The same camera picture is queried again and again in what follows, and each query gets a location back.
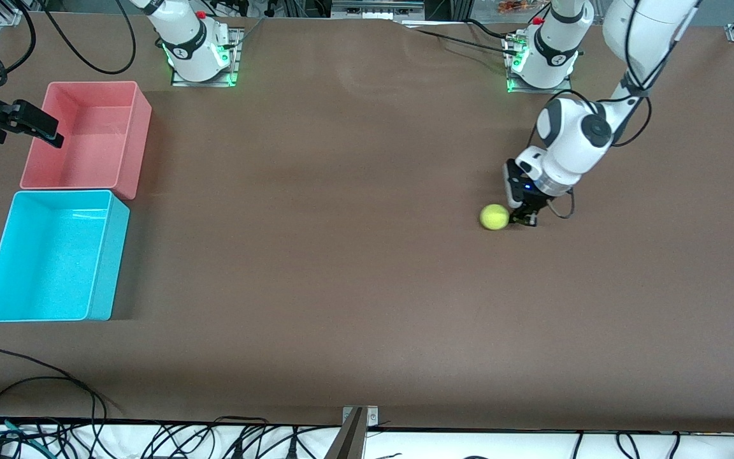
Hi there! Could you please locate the yellow-green tennis ball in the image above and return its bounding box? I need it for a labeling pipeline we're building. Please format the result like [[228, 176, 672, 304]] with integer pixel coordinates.
[[480, 203, 510, 231]]

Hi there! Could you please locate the pink plastic bin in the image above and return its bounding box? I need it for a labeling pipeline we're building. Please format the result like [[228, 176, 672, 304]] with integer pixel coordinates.
[[20, 80, 152, 200]]

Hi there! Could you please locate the blue plastic bin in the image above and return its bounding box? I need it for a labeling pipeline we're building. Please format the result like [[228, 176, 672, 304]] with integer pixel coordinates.
[[0, 189, 131, 323]]

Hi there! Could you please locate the grey power strip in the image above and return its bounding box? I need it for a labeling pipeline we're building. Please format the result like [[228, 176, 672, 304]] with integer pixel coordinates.
[[331, 0, 426, 20]]

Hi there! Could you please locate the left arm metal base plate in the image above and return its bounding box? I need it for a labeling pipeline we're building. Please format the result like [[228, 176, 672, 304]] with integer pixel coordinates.
[[507, 38, 573, 94]]

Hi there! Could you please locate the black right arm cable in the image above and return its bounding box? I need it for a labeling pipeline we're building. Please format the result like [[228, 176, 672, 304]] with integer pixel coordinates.
[[39, 0, 137, 73]]

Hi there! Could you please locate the black base power cable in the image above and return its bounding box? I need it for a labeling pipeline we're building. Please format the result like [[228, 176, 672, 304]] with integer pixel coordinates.
[[405, 19, 517, 57]]

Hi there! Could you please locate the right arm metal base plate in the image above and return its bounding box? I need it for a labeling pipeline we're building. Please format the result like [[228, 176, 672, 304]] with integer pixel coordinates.
[[171, 29, 242, 87]]

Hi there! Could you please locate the silver metal bracket plate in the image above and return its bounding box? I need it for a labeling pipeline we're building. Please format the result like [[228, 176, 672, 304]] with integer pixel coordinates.
[[342, 405, 379, 426]]

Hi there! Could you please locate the long black looping cable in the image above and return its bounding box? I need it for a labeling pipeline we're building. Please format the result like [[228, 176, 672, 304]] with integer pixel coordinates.
[[0, 347, 108, 441]]

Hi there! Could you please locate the grey metal camera pole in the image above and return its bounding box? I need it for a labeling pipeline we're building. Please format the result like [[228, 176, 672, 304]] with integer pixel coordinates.
[[324, 408, 368, 459]]

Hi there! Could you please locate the teal cable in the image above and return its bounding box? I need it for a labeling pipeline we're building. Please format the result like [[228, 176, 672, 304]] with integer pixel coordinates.
[[0, 416, 44, 448]]

